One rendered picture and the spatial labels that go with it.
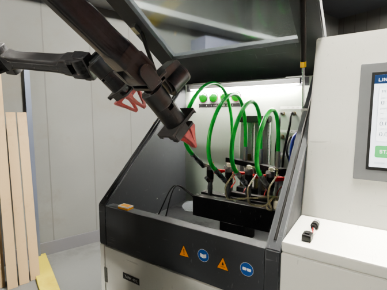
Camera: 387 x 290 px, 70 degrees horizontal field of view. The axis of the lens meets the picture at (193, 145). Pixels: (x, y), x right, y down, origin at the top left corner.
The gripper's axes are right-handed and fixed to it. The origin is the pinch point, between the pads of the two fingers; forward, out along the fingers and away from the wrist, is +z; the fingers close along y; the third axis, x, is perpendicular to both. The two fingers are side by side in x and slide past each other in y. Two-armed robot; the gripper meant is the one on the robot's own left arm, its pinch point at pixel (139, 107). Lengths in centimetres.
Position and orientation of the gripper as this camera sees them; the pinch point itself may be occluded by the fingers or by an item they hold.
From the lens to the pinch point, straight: 94.9
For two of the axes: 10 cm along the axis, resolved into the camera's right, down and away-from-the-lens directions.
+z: 6.1, 6.6, 4.5
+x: -3.9, 7.4, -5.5
